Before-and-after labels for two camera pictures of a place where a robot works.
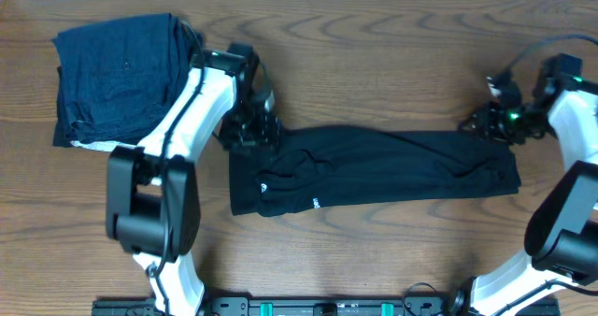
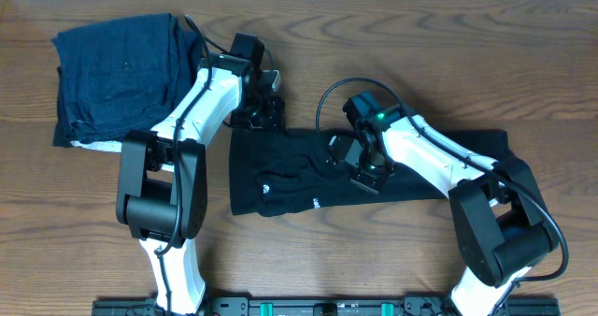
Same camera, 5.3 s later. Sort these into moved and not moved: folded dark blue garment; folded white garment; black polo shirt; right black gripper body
Moved: right black gripper body
Not moved: folded white garment; black polo shirt; folded dark blue garment
